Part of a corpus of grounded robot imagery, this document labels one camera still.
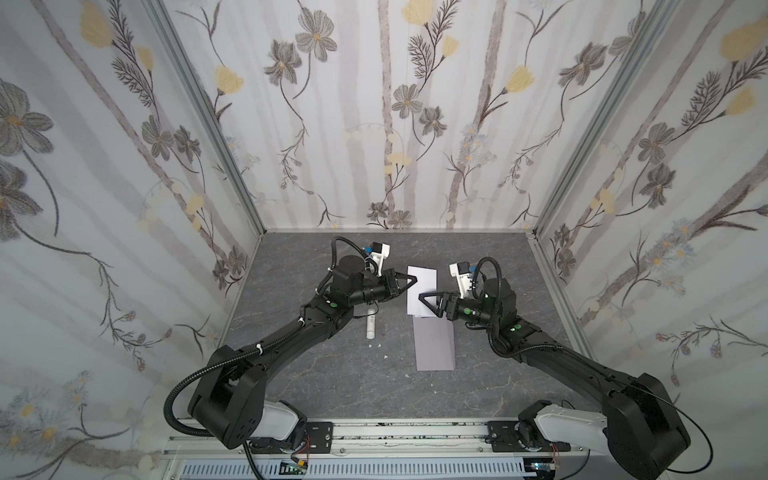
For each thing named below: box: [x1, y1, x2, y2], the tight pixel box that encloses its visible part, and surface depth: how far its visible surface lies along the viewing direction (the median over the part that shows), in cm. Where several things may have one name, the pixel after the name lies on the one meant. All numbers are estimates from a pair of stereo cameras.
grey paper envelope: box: [413, 314, 456, 371], surface depth 91 cm
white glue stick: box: [366, 308, 376, 339], surface depth 95 cm
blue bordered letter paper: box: [406, 265, 438, 318], surface depth 76 cm
